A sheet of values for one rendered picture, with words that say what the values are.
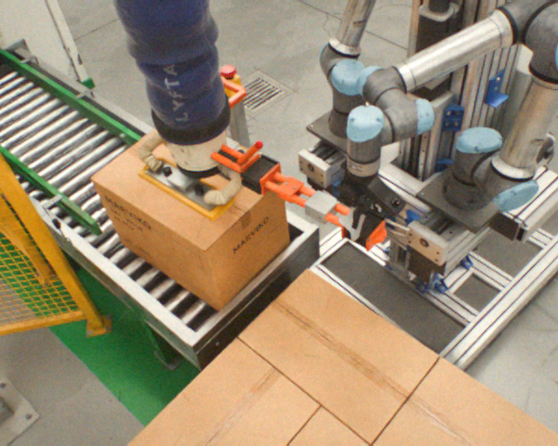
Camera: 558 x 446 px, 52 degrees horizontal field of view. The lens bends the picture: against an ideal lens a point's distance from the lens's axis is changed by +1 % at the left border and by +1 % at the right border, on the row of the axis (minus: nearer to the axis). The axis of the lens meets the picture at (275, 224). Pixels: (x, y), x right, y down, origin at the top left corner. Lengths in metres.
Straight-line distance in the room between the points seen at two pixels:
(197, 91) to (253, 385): 1.02
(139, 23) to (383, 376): 1.34
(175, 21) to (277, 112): 2.48
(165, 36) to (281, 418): 1.23
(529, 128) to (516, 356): 1.46
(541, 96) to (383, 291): 1.37
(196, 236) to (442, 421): 0.98
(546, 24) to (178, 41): 0.83
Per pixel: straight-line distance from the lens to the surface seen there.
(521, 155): 1.58
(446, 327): 2.55
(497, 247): 2.84
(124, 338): 2.91
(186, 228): 1.94
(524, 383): 2.74
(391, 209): 1.34
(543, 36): 1.44
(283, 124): 3.75
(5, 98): 3.63
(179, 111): 1.57
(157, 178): 1.84
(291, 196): 1.54
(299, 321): 2.14
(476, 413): 2.03
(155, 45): 1.46
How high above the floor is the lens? 2.37
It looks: 49 degrees down
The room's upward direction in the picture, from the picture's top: 8 degrees counter-clockwise
